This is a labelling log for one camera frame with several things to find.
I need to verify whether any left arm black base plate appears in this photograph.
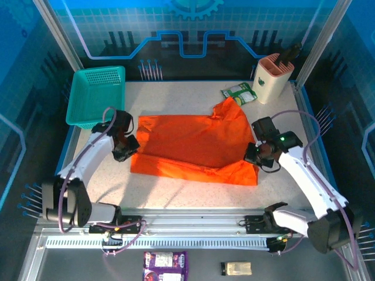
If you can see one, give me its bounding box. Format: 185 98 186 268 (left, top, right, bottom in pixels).
88 215 142 235

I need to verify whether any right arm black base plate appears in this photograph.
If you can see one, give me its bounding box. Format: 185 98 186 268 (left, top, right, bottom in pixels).
244 215 299 235

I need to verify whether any aluminium frame rail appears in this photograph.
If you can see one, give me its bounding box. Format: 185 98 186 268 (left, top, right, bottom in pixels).
35 208 352 237

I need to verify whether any beige packet black end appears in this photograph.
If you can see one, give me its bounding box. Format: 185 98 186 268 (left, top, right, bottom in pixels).
220 261 253 276

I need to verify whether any slotted grey cable duct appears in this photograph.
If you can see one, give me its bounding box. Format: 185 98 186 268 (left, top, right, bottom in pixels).
45 236 270 250

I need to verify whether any aluminium frame post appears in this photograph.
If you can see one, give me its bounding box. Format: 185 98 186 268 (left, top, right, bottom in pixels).
295 0 354 84
31 0 85 71

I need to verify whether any orange t-shirt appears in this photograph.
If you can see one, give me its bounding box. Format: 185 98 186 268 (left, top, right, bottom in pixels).
129 97 260 187

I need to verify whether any cream knife block pink top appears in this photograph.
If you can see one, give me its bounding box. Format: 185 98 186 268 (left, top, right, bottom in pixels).
251 53 295 105

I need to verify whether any teal plastic basket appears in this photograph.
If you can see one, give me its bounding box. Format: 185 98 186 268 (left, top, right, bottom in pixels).
65 66 127 130

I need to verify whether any green snack packet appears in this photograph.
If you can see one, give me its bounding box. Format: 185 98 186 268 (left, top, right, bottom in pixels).
220 81 258 105

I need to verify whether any black knife handle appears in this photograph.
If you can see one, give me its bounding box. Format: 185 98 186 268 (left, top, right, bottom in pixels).
278 43 302 63

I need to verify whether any purple snack packet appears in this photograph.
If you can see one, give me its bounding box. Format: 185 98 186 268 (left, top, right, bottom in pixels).
142 251 189 281

